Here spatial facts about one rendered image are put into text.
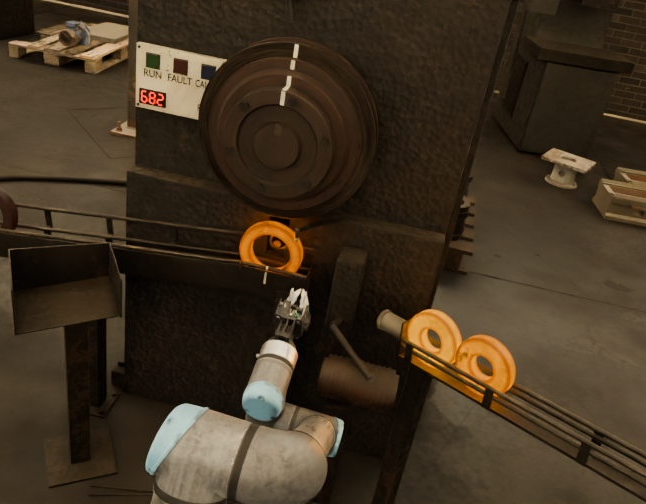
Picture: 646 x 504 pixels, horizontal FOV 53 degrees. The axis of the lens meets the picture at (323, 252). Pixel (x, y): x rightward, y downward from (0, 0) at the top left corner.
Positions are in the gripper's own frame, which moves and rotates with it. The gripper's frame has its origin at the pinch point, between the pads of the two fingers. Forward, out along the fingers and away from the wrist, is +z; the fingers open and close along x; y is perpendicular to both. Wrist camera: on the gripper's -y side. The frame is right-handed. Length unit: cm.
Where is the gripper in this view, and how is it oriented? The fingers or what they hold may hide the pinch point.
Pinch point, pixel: (300, 294)
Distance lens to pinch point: 171.6
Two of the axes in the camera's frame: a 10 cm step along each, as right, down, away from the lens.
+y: 1.0, -6.9, -7.2
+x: -9.7, -2.3, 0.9
